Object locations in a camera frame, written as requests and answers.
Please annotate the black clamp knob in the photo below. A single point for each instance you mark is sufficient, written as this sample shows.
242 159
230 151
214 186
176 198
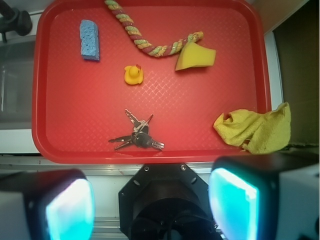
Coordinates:
15 20

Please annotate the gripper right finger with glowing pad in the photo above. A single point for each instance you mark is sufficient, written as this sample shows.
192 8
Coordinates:
266 197

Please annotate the yellow rubber duck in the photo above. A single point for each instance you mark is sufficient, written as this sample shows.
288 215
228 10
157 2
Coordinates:
133 74

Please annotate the red plastic tray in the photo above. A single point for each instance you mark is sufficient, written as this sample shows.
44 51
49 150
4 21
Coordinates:
78 105

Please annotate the yellow microfibre cloth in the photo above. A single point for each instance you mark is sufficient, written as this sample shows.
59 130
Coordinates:
257 133

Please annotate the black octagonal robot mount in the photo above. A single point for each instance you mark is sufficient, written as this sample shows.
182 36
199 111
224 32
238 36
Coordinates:
166 202

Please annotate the yellow sponge wedge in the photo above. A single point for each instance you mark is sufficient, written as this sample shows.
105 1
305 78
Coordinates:
193 55

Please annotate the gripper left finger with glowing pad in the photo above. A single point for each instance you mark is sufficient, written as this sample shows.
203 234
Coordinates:
46 205

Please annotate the silver key bunch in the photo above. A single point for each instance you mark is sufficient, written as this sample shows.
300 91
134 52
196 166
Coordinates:
140 136

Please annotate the blue sponge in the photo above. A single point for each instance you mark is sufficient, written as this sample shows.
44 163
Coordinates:
89 40

